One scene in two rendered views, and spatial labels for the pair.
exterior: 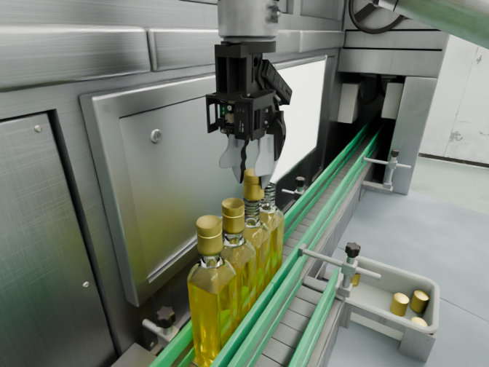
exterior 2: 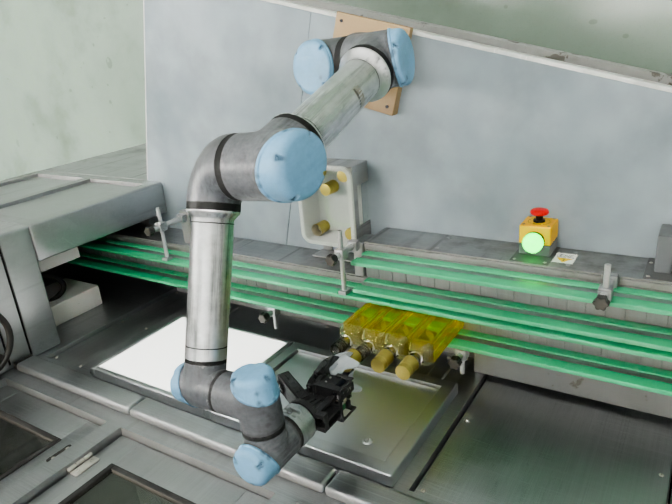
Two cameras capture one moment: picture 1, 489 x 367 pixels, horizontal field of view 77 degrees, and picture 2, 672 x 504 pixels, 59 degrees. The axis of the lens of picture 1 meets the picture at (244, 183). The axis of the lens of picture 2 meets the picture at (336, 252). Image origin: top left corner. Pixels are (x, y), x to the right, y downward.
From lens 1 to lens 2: 0.86 m
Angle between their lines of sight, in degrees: 25
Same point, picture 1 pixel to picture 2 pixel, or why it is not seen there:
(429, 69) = (22, 240)
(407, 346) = (362, 177)
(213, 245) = (412, 361)
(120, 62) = (358, 482)
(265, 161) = (344, 362)
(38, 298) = (490, 435)
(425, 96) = (53, 227)
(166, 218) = (399, 403)
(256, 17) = (303, 418)
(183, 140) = (348, 426)
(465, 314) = not seen: hidden behind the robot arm
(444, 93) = not seen: outside the picture
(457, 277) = not seen: hidden behind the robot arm
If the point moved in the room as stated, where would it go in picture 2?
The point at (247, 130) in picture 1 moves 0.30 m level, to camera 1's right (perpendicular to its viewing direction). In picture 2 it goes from (348, 384) to (270, 250)
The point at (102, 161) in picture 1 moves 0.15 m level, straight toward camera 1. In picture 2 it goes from (410, 453) to (448, 410)
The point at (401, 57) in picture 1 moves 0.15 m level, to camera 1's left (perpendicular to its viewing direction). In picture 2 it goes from (19, 280) to (48, 326)
